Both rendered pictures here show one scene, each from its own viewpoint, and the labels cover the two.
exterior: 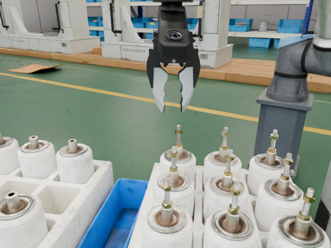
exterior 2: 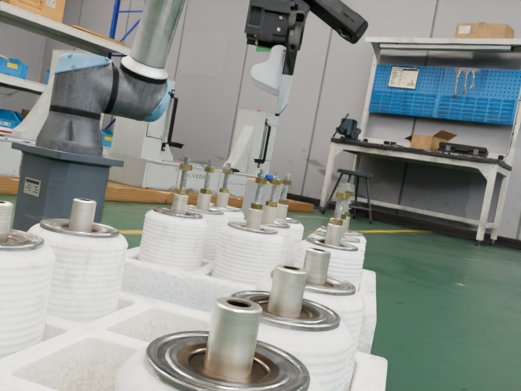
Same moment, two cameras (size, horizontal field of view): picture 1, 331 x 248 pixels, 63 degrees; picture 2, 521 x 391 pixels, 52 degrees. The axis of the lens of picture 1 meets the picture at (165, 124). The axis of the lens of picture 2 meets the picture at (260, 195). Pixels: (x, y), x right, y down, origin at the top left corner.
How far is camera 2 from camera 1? 93 cm
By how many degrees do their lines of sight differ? 85
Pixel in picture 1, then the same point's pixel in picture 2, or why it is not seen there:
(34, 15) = not seen: outside the picture
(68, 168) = (119, 268)
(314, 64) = (129, 98)
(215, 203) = (287, 241)
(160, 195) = (275, 242)
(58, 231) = not seen: hidden behind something
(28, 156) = (47, 257)
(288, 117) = (97, 181)
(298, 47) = (103, 73)
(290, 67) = (94, 102)
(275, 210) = (298, 237)
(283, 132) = not seen: hidden behind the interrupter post
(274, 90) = (67, 138)
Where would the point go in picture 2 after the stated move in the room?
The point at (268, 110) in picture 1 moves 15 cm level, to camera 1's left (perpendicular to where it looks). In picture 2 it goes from (71, 172) to (39, 171)
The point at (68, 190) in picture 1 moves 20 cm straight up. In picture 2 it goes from (132, 325) to (165, 123)
